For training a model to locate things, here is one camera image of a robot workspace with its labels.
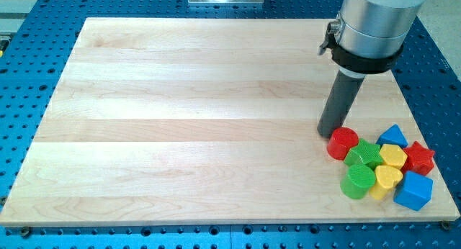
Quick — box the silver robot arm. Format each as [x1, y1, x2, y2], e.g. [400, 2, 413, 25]
[318, 0, 426, 74]

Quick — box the wooden board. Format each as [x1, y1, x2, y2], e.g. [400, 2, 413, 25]
[1, 17, 460, 227]

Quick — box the red cylinder block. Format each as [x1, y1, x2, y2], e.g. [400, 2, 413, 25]
[327, 127, 359, 160]

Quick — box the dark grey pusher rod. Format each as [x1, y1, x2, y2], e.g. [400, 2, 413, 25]
[317, 70, 365, 139]

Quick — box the green star block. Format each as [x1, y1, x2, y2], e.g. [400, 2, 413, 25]
[344, 138, 383, 170]

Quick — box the green cylinder block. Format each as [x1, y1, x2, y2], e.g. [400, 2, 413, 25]
[340, 164, 376, 199]

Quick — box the blue triangle block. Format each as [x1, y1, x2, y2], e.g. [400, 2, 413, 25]
[376, 124, 408, 148]

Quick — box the yellow pentagon block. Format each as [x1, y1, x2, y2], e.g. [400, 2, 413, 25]
[379, 144, 408, 169]

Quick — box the yellow heart block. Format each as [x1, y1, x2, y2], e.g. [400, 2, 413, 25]
[369, 166, 403, 200]

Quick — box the red star block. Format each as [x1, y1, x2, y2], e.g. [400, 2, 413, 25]
[401, 141, 435, 176]

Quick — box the blue cube block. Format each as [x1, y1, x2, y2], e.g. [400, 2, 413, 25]
[393, 171, 434, 211]

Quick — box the blue perforated metal table plate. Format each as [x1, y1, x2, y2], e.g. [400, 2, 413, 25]
[1, 0, 460, 248]

